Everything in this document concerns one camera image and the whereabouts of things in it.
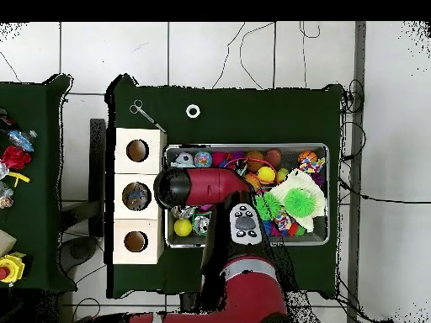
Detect small green spiky toy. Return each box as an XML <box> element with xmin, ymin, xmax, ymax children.
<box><xmin>254</xmin><ymin>192</ymin><xmax>283</xmax><ymax>221</ymax></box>

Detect clear bottle blue label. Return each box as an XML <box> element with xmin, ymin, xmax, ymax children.
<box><xmin>125</xmin><ymin>183</ymin><xmax>151</xmax><ymax>210</ymax></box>

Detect large green spiky toy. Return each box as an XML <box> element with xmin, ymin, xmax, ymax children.
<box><xmin>283</xmin><ymin>188</ymin><xmax>317</xmax><ymax>219</ymax></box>

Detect wooden box with three holes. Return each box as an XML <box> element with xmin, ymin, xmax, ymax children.
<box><xmin>113</xmin><ymin>127</ymin><xmax>168</xmax><ymax>265</ymax></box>

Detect globe print ball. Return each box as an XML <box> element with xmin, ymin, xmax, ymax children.
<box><xmin>194</xmin><ymin>151</ymin><xmax>214</xmax><ymax>169</ymax></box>

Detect black and white soccer ball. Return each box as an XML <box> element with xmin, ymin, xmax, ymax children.
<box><xmin>174</xmin><ymin>151</ymin><xmax>195</xmax><ymax>167</ymax></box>

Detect yellow smiley ball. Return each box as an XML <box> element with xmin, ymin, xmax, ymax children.
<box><xmin>258</xmin><ymin>166</ymin><xmax>277</xmax><ymax>185</ymax></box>

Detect plain yellow ball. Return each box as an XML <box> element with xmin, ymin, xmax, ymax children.
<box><xmin>173</xmin><ymin>218</ymin><xmax>194</xmax><ymax>237</ymax></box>

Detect dark green tablecloth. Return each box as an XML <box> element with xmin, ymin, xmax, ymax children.
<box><xmin>0</xmin><ymin>74</ymin><xmax>77</xmax><ymax>293</ymax></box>
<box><xmin>105</xmin><ymin>74</ymin><xmax>344</xmax><ymax>299</ymax></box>

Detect cream knitted cloth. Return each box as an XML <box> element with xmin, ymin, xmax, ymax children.
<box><xmin>269</xmin><ymin>168</ymin><xmax>327</xmax><ymax>233</ymax></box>

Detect orange basketball toy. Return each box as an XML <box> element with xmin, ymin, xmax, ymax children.
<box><xmin>297</xmin><ymin>150</ymin><xmax>318</xmax><ymax>164</ymax></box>

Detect silver scissors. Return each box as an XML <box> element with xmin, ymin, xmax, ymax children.
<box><xmin>129</xmin><ymin>99</ymin><xmax>167</xmax><ymax>133</ymax></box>

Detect colourful spotted cloth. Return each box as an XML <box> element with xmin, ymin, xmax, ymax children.
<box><xmin>298</xmin><ymin>156</ymin><xmax>327</xmax><ymax>175</ymax></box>

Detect black upright panel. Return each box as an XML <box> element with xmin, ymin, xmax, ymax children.
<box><xmin>88</xmin><ymin>118</ymin><xmax>107</xmax><ymax>236</ymax></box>

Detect yellow plastic piece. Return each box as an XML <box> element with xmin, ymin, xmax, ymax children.
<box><xmin>8</xmin><ymin>171</ymin><xmax>31</xmax><ymax>188</ymax></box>

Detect blue and clear packet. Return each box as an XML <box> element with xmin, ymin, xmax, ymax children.
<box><xmin>8</xmin><ymin>129</ymin><xmax>38</xmax><ymax>152</ymax></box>

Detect red crumpled item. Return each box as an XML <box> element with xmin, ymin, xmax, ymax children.
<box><xmin>1</xmin><ymin>145</ymin><xmax>32</xmax><ymax>170</ymax></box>

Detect clear plastic packet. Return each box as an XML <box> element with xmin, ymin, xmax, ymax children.
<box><xmin>0</xmin><ymin>181</ymin><xmax>14</xmax><ymax>209</ymax></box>

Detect beige box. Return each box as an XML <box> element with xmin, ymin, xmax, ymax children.
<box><xmin>0</xmin><ymin>229</ymin><xmax>17</xmax><ymax>257</ymax></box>

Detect yellow emergency stop button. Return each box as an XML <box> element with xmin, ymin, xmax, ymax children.
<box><xmin>0</xmin><ymin>252</ymin><xmax>27</xmax><ymax>286</ymax></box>

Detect wire mesh bin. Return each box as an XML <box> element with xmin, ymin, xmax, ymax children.
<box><xmin>163</xmin><ymin>143</ymin><xmax>330</xmax><ymax>249</ymax></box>

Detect thin black cable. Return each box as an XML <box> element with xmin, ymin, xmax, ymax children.
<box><xmin>211</xmin><ymin>21</ymin><xmax>247</xmax><ymax>89</ymax></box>
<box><xmin>338</xmin><ymin>180</ymin><xmax>431</xmax><ymax>205</ymax></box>
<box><xmin>238</xmin><ymin>21</ymin><xmax>276</xmax><ymax>90</ymax></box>

